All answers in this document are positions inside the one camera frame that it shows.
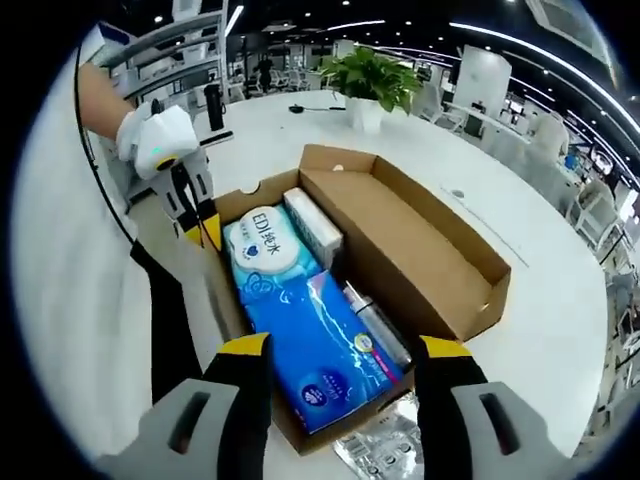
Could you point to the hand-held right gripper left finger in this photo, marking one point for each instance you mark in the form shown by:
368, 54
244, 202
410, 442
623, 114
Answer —
130, 450

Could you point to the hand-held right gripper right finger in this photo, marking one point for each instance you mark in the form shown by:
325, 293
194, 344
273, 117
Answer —
545, 440

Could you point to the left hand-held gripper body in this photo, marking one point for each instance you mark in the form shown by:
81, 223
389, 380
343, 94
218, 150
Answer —
160, 132

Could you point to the blue wet wipes pack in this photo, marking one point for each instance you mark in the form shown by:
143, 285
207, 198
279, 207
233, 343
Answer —
265, 245

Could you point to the white printed carton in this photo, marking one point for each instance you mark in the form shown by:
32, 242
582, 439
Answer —
312, 225

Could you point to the silver foil pouch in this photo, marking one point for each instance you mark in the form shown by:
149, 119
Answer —
390, 440

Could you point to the blue soft tissue packet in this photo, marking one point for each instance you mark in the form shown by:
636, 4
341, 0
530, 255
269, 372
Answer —
310, 345

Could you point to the white pump spray bottle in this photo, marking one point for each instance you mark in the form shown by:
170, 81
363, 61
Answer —
380, 325

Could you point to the brown cardboard shoe box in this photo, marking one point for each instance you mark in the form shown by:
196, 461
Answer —
425, 260

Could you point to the black smartphone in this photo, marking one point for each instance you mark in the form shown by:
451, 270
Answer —
215, 138

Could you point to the black thermos bottle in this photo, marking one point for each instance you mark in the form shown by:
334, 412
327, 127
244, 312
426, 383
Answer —
214, 107

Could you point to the grey metal shelving rack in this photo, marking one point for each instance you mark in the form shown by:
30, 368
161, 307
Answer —
150, 50

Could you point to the green potted plant white pot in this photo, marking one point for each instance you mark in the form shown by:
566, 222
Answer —
370, 75

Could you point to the white mesh office chair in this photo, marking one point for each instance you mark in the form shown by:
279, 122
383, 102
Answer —
440, 107

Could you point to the white table socket panel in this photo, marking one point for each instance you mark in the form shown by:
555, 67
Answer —
457, 191

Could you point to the white square pillar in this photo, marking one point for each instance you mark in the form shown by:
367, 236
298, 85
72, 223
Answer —
482, 75

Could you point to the ceiling air conditioner vent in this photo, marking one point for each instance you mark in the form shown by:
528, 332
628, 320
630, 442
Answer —
565, 22

